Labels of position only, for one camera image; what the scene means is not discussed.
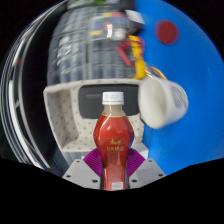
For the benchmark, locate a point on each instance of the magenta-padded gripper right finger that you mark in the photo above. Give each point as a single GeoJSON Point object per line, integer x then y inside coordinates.
{"type": "Point", "coordinates": [146, 173]}

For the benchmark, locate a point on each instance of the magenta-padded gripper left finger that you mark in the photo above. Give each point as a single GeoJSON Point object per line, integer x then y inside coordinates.
{"type": "Point", "coordinates": [80, 175]}

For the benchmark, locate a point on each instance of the red drink bottle white cap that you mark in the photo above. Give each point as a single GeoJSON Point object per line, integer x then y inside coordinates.
{"type": "Point", "coordinates": [113, 140]}

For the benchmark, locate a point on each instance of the beige dotted fabric tray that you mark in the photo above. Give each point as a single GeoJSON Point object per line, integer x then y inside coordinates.
{"type": "Point", "coordinates": [63, 113]}

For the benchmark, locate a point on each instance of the yellow multimeter with red leads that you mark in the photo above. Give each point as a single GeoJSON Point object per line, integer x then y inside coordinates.
{"type": "Point", "coordinates": [140, 63]}

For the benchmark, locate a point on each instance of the grey drawer cabinet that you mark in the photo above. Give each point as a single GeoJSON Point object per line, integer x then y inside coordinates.
{"type": "Point", "coordinates": [66, 60]}
{"type": "Point", "coordinates": [106, 60]}
{"type": "Point", "coordinates": [71, 21]}

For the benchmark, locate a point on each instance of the flat round red coaster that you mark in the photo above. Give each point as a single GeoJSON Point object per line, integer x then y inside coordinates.
{"type": "Point", "coordinates": [167, 32]}

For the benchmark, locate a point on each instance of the clear box with coloured parts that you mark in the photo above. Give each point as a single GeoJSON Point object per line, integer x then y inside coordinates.
{"type": "Point", "coordinates": [101, 25]}

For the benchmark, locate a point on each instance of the small black labelled box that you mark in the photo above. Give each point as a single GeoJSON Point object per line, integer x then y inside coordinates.
{"type": "Point", "coordinates": [135, 18]}

